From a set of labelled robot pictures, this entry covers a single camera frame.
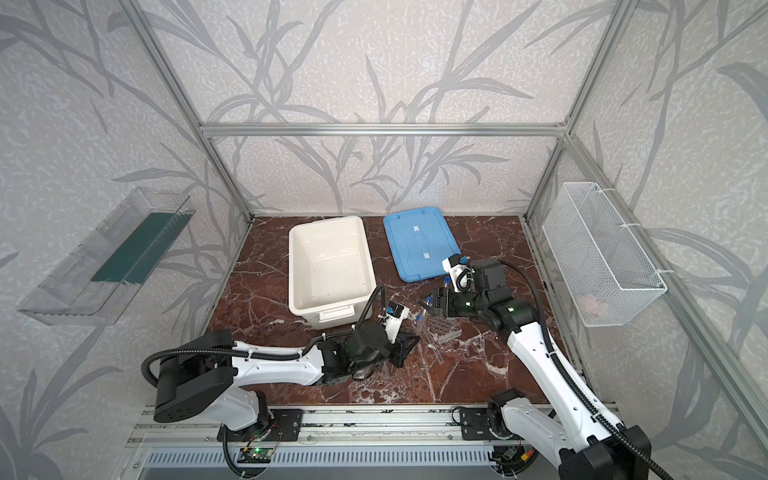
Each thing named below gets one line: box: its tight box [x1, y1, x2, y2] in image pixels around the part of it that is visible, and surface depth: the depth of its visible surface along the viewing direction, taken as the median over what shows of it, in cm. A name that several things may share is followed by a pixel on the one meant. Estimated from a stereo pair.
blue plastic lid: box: [383, 207, 461, 283], surface depth 114 cm
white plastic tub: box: [288, 216, 377, 330], surface depth 100 cm
